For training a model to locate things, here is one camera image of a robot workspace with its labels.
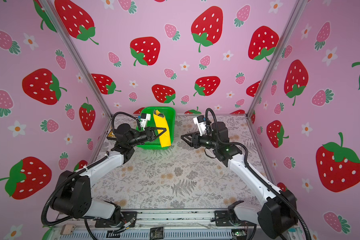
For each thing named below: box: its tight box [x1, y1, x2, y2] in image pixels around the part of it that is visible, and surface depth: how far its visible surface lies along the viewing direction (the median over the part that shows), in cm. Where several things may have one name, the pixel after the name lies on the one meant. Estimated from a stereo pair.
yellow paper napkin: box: [153, 110, 172, 148], surface depth 75 cm
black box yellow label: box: [106, 129, 118, 141], surface depth 108 cm
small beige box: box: [60, 224, 75, 235], surface depth 71 cm
